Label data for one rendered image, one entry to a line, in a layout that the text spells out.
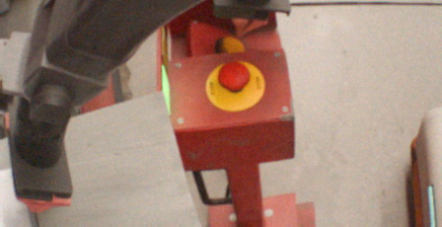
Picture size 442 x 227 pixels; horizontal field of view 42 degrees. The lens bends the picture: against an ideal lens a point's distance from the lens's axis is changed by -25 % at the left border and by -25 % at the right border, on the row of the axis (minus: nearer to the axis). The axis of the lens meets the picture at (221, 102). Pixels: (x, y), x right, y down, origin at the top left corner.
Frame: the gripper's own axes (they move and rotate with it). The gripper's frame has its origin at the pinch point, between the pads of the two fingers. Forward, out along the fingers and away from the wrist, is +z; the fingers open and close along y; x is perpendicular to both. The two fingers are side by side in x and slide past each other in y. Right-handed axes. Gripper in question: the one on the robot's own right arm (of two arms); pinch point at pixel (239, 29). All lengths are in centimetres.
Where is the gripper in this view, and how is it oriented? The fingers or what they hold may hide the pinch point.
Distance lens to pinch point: 101.0
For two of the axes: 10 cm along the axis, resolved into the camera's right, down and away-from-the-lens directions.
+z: -1.7, 5.3, 8.3
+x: 0.7, 8.5, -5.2
